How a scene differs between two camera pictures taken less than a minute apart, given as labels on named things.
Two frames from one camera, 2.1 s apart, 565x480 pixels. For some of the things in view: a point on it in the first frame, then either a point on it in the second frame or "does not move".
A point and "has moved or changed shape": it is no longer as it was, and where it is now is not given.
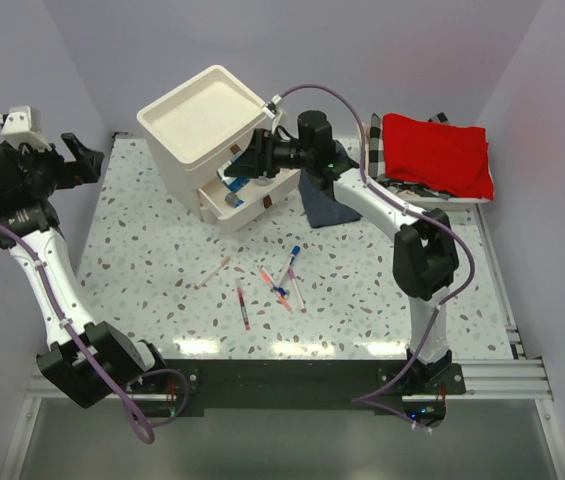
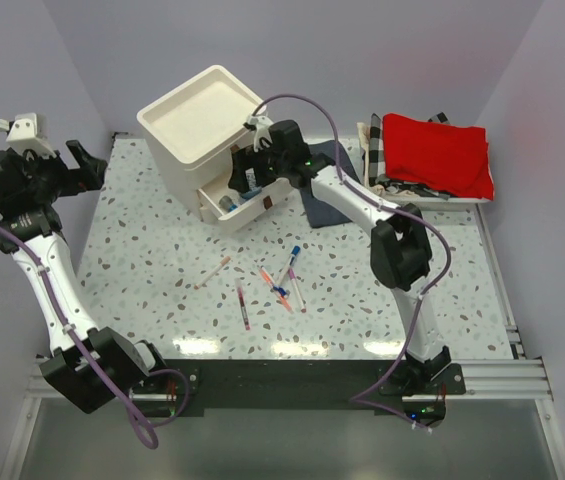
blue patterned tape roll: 234,183 to 252,180
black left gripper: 73,173 does not move
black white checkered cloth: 376,159 does not move
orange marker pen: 270,282 does not move
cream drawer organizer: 193,129 does not move
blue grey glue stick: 233,200 has moved or changed shape
